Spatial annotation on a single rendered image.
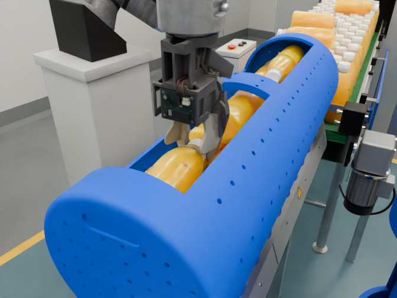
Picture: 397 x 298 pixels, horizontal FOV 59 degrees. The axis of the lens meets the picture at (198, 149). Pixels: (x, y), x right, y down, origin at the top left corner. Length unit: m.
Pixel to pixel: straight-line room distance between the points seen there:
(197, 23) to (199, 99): 0.09
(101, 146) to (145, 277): 0.97
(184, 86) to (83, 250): 0.25
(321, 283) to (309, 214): 0.50
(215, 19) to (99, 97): 0.90
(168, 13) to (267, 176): 0.28
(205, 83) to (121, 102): 0.92
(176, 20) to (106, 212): 0.24
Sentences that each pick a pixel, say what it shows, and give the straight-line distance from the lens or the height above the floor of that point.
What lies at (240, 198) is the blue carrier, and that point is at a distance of 0.48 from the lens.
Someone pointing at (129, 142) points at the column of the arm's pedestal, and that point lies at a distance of 1.47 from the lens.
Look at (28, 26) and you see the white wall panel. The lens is 3.52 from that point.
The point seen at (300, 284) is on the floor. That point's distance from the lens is 1.93.
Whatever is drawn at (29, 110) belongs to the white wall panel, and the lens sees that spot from 3.64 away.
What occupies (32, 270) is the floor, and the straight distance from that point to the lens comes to 2.10.
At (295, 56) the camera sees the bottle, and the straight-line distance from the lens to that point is 1.06.
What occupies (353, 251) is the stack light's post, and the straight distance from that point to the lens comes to 2.06.
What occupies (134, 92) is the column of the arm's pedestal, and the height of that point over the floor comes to 0.95.
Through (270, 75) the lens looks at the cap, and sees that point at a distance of 0.95.
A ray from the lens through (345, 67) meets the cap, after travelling 1.29.
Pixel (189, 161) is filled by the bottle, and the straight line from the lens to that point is 0.52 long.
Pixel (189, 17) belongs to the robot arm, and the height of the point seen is 1.40.
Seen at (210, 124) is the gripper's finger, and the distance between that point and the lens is 0.53.
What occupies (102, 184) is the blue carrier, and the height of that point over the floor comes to 1.23.
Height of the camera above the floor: 1.49
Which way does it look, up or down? 32 degrees down
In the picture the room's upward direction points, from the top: straight up
